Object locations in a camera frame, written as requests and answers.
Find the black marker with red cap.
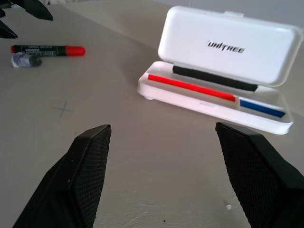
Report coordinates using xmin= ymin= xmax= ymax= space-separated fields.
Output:
xmin=10 ymin=44 xmax=86 ymax=57

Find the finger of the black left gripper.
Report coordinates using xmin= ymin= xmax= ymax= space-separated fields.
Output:
xmin=0 ymin=19 xmax=19 ymax=39
xmin=22 ymin=0 xmax=54 ymax=22

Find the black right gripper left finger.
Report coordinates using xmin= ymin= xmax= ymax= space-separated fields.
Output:
xmin=11 ymin=123 xmax=112 ymax=228

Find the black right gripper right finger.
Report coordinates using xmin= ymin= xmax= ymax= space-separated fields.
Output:
xmin=215 ymin=122 xmax=304 ymax=228

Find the small grey eraser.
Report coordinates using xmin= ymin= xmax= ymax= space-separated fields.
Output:
xmin=10 ymin=53 xmax=43 ymax=69

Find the white Unitree pencil case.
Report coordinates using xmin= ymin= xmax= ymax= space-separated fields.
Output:
xmin=137 ymin=5 xmax=304 ymax=136

